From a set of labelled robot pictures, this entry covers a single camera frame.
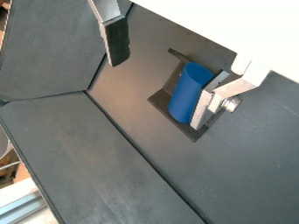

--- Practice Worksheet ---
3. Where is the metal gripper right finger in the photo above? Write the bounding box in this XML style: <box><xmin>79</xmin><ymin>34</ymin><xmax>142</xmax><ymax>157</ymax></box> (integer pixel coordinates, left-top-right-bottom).
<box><xmin>190</xmin><ymin>55</ymin><xmax>271</xmax><ymax>131</ymax></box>

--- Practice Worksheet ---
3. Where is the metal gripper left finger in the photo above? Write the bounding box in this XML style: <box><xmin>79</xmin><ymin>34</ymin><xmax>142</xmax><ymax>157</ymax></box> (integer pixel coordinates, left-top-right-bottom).
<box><xmin>88</xmin><ymin>0</ymin><xmax>131</xmax><ymax>67</ymax></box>

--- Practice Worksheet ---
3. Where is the blue oval cylinder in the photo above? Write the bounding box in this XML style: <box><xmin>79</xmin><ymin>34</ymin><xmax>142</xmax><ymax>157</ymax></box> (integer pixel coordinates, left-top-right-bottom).
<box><xmin>168</xmin><ymin>62</ymin><xmax>213</xmax><ymax>123</ymax></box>

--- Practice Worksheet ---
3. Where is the black curved cradle fixture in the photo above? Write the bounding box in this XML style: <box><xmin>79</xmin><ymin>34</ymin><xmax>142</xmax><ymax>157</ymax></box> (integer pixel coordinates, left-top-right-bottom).
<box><xmin>148</xmin><ymin>48</ymin><xmax>229</xmax><ymax>142</ymax></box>

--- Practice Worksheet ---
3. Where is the aluminium frame rail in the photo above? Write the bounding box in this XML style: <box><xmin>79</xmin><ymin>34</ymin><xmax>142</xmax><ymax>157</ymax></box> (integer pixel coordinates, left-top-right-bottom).
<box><xmin>0</xmin><ymin>178</ymin><xmax>50</xmax><ymax>224</ymax></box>

